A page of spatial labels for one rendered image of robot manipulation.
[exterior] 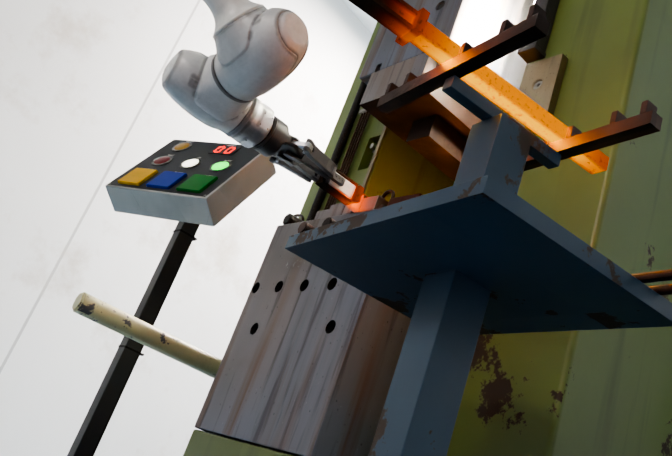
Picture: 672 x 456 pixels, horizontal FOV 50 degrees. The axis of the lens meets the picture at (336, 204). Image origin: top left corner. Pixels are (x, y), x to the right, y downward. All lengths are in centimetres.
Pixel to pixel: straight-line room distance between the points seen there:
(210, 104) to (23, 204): 265
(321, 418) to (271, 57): 57
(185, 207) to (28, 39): 234
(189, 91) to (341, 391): 57
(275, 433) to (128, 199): 88
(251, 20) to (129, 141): 300
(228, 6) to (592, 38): 72
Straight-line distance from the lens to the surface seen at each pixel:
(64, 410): 405
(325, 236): 91
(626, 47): 147
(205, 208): 174
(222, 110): 129
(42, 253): 390
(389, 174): 183
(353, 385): 120
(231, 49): 121
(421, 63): 162
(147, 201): 187
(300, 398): 123
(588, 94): 144
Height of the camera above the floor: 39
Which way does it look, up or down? 23 degrees up
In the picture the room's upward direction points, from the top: 21 degrees clockwise
